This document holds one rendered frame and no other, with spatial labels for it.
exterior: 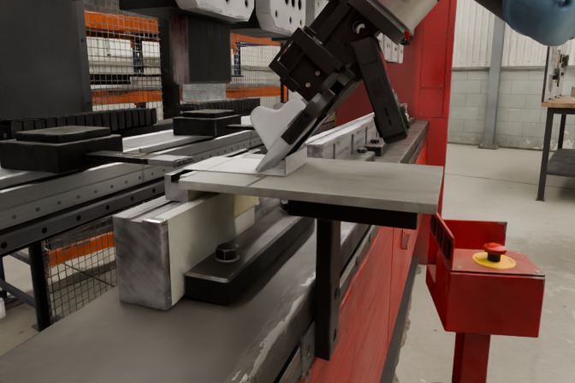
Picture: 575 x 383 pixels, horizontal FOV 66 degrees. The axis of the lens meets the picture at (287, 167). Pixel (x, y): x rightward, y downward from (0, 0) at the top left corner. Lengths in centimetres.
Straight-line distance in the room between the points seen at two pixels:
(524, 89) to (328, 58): 745
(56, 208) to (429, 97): 222
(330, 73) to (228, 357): 29
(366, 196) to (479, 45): 762
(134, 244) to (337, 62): 28
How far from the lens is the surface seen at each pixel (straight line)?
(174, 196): 52
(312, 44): 47
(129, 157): 61
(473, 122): 803
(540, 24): 41
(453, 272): 84
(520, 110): 790
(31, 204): 68
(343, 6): 49
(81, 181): 74
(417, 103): 264
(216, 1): 50
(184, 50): 51
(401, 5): 46
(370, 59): 47
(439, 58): 263
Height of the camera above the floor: 111
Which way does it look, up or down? 11 degrees down
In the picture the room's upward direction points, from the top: straight up
